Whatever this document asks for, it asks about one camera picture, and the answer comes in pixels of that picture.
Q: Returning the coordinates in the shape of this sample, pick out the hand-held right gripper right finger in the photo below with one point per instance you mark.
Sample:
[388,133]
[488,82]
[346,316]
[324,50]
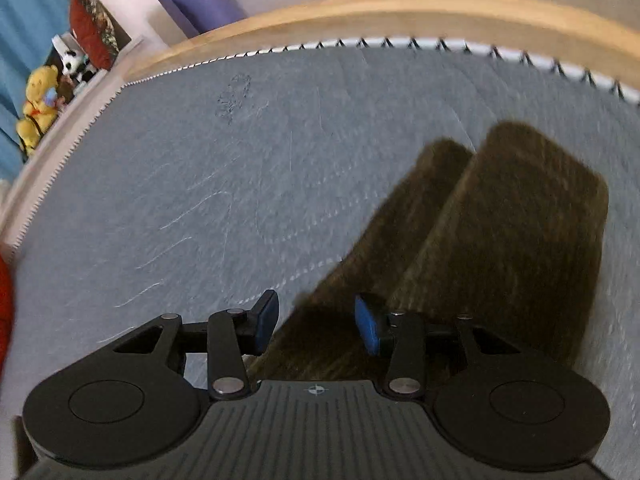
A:
[367,324]

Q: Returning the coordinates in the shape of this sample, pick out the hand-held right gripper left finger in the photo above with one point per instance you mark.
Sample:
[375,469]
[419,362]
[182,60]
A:
[266,321]

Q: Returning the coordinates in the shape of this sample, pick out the grey quilted mattress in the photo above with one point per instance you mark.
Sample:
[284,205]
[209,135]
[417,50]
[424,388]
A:
[200,185]

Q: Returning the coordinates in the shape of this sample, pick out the red folded blanket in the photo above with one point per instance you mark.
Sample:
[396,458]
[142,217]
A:
[5,305]

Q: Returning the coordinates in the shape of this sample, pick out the white window ledge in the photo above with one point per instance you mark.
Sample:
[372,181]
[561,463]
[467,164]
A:
[75,110]

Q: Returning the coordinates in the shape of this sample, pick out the yellow plush bear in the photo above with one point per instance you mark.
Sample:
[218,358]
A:
[37,105]

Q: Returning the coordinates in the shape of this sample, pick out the panda plush toy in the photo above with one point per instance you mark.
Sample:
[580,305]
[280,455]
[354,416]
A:
[75,65]

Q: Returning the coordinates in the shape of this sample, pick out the dark red patterned cushion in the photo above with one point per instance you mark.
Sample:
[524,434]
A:
[92,30]

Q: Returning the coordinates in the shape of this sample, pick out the blue curtain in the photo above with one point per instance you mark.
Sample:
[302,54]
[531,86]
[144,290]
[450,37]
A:
[25,25]

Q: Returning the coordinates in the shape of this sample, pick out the wooden bed frame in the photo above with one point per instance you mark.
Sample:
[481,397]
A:
[400,10]

